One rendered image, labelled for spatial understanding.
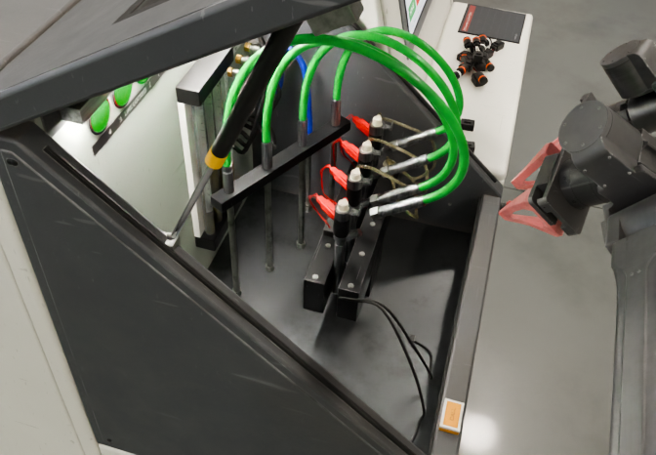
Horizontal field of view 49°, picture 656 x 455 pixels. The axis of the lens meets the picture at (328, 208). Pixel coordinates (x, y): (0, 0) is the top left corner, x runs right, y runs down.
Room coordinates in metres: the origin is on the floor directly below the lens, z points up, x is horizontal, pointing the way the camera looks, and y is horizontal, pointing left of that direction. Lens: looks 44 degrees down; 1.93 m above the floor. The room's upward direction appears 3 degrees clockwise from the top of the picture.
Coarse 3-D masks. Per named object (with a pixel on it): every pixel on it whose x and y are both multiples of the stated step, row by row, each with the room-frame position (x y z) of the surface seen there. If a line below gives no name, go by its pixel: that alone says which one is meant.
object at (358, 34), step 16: (352, 32) 1.02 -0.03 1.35; (368, 32) 1.01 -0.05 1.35; (320, 48) 1.03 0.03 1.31; (400, 48) 0.99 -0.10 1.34; (304, 80) 1.03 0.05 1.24; (432, 80) 0.98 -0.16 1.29; (304, 96) 1.03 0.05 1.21; (448, 96) 0.97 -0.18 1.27; (304, 112) 1.03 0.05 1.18; (304, 128) 1.03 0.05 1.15; (304, 144) 1.03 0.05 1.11; (448, 144) 0.97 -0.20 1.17; (416, 160) 0.98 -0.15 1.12; (432, 160) 0.98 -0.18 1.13; (384, 176) 0.99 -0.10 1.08
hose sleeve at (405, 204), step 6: (408, 198) 0.83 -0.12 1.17; (414, 198) 0.82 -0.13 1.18; (420, 198) 0.82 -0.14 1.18; (390, 204) 0.83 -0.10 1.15; (396, 204) 0.83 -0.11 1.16; (402, 204) 0.82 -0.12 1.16; (408, 204) 0.82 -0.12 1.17; (414, 204) 0.82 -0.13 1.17; (420, 204) 0.81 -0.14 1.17; (426, 204) 0.82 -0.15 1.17; (384, 210) 0.83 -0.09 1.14; (390, 210) 0.83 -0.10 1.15; (396, 210) 0.82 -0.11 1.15; (402, 210) 0.82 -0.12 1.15; (384, 216) 0.83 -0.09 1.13
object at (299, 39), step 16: (352, 48) 0.85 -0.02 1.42; (368, 48) 0.85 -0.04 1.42; (384, 64) 0.84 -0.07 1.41; (400, 64) 0.84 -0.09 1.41; (240, 80) 0.89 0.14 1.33; (416, 80) 0.83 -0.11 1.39; (432, 96) 0.82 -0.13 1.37; (448, 112) 0.81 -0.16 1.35; (464, 144) 0.81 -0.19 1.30; (464, 160) 0.80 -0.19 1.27; (464, 176) 0.81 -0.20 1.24; (432, 192) 0.82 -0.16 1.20; (448, 192) 0.81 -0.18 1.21
